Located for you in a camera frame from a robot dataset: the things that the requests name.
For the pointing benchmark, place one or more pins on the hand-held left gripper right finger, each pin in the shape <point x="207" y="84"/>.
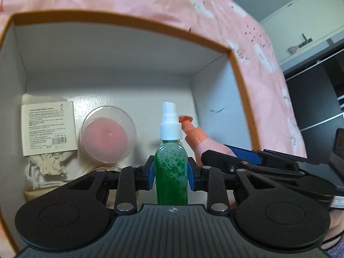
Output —
<point x="190" y="174"/>

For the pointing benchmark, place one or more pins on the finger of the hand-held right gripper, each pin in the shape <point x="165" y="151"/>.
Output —
<point x="247" y="154"/>
<point x="223" y="160"/>

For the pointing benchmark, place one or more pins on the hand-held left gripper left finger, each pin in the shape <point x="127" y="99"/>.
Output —
<point x="151" y="170"/>

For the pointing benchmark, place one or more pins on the green spray bottle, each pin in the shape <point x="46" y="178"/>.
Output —
<point x="170" y="172"/>

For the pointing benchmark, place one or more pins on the pink pump bottle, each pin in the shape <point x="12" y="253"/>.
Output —
<point x="196" y="139"/>

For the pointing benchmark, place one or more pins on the clear cup with pink candle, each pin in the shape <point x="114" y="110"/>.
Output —
<point x="104" y="139"/>

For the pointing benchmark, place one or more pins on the orange cardboard box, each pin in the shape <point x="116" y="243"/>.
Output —
<point x="107" y="67"/>

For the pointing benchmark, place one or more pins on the black wardrobe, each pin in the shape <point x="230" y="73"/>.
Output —
<point x="309" y="99"/>

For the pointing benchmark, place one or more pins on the hanging fabric charm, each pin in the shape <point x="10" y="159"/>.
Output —
<point x="292" y="49"/>

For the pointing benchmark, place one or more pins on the white door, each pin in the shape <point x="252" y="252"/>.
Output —
<point x="295" y="18"/>

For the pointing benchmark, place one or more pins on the pink printed blanket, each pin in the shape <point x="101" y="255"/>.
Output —
<point x="188" y="5"/>

